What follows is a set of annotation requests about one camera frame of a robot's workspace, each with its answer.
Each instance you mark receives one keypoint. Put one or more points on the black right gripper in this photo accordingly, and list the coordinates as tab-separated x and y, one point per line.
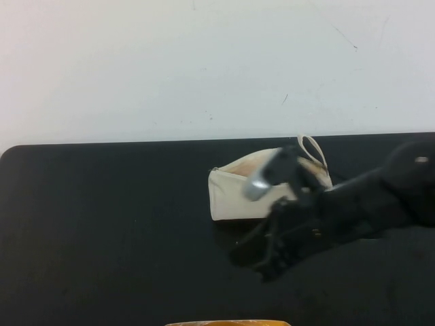
312	220

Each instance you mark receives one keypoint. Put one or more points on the cream fabric pencil case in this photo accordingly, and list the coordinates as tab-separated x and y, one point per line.
231	200

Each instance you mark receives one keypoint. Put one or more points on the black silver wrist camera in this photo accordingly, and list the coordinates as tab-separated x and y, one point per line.
272	169

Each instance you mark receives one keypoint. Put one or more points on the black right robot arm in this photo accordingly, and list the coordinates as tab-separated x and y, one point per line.
391	197

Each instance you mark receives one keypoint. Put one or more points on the yellow orange box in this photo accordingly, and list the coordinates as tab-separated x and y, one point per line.
224	323

